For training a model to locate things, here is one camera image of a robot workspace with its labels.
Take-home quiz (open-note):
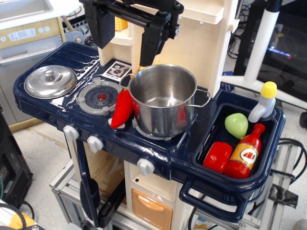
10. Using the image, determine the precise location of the red toy chili pepper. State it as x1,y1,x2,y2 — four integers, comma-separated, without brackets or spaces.
110,89,133,128

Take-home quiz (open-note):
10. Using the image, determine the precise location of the stainless steel pot lid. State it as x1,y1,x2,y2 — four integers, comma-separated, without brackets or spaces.
24,65,77,99

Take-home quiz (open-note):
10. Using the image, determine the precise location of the yellow toy corn cob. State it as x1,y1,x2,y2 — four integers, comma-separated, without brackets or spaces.
115,17,128,31

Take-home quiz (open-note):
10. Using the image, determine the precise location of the white stand frame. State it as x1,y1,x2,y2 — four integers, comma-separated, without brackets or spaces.
222,0,307,109

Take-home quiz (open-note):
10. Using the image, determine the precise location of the navy toy oven door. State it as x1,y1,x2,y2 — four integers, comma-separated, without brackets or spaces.
76,139,126,228

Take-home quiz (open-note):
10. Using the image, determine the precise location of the grey stove knob left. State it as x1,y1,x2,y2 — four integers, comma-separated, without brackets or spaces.
63,125,79,141

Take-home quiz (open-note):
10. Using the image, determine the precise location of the grey stove knob right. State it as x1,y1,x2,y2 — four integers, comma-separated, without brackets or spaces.
137,158,155,176

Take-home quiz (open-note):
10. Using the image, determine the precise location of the orange toy drawer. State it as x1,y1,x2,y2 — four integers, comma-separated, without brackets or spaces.
131,189,173,230

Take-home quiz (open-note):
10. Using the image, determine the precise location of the green toy pear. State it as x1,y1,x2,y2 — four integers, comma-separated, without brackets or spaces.
224,113,248,139

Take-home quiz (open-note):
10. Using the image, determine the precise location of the grey toy faucet yellow cap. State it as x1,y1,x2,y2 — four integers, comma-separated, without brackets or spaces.
248,81,277,123

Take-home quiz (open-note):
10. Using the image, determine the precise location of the aluminium frame cart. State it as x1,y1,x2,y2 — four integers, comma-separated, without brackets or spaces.
49,136,303,230

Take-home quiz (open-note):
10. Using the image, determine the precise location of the grey toy stove burner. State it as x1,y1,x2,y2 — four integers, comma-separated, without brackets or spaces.
76,77,122,116

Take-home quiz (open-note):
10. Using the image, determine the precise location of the red toy cheese wheel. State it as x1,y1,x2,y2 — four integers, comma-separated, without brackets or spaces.
202,141,233,173

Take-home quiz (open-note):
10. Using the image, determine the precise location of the toy dishwasher wooden cabinet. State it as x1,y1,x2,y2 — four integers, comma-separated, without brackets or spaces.
0,0,83,126

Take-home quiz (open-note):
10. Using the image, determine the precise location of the red toy ketchup bottle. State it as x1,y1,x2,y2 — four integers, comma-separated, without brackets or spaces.
224,123,266,179

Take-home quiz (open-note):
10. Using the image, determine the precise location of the black cable right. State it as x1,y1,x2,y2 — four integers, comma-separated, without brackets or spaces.
271,138,307,185

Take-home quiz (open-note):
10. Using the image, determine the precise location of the black computer case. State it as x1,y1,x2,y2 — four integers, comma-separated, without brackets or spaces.
0,115,33,208

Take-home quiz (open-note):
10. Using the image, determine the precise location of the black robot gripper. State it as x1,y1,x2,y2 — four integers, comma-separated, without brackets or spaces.
80,0,184,67

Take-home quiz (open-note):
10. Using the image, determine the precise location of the grey stove knob middle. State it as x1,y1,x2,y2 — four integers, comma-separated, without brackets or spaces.
87,136,104,153

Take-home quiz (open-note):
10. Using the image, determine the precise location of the grey stove knob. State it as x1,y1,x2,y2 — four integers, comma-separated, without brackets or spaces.
63,125,79,141
137,158,155,176
87,136,104,153

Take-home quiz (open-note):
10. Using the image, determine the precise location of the navy toy kitchen countertop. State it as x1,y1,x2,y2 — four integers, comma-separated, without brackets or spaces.
13,42,285,230

